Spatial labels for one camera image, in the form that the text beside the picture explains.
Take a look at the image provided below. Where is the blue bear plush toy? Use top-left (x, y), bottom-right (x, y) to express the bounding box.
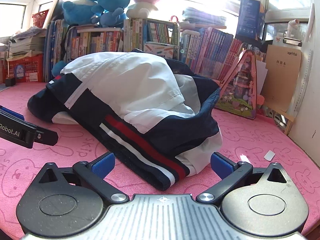
top-left (61, 0), bottom-right (100, 27)

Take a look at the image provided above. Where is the grey framed board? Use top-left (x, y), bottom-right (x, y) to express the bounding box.
top-left (42, 0), bottom-right (64, 29)

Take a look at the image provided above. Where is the red plastic basket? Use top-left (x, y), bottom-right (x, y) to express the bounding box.
top-left (32, 9), bottom-right (49, 28)

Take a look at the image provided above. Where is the red plastic crate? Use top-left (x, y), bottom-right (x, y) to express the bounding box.
top-left (5, 54), bottom-right (45, 83)

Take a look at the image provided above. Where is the stack of striped booklets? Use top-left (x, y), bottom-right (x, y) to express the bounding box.
top-left (181, 7), bottom-right (227, 29)

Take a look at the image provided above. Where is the pink toy house box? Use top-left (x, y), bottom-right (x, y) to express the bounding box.
top-left (214, 50), bottom-right (258, 120)

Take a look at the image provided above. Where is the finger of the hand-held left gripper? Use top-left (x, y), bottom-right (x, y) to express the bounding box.
top-left (33, 127), bottom-right (59, 146)
top-left (0, 106), bottom-right (25, 121)

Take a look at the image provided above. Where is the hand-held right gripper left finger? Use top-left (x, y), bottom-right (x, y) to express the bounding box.
top-left (35, 152), bottom-right (129, 204)

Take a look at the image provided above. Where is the white ruler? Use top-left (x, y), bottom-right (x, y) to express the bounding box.
top-left (289, 49), bottom-right (313, 127)

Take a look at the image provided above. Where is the blue plush ball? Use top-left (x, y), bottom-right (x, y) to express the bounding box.
top-left (51, 61), bottom-right (68, 81)

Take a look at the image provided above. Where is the stack of papers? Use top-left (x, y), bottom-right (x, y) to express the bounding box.
top-left (6, 26), bottom-right (47, 61)

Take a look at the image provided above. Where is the row of colourful picture books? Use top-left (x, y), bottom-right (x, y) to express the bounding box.
top-left (44, 19), bottom-right (124, 82)

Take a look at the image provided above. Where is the white box with pencil print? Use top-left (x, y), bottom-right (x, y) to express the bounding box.
top-left (144, 41), bottom-right (180, 61)

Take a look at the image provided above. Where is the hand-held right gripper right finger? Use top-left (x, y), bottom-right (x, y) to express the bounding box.
top-left (196, 152), bottom-right (292, 204)

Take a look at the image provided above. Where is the row of pink and blue books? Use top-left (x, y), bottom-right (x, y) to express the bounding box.
top-left (180, 27), bottom-right (250, 80)

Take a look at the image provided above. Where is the navy and white jacket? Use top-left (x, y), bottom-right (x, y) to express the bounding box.
top-left (27, 49), bottom-right (223, 192)

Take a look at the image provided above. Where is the row of thin books in rack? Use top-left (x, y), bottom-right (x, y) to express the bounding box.
top-left (124, 17), bottom-right (181, 53)

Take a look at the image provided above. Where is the cardboard box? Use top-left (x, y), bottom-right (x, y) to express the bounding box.
top-left (260, 37), bottom-right (303, 112)

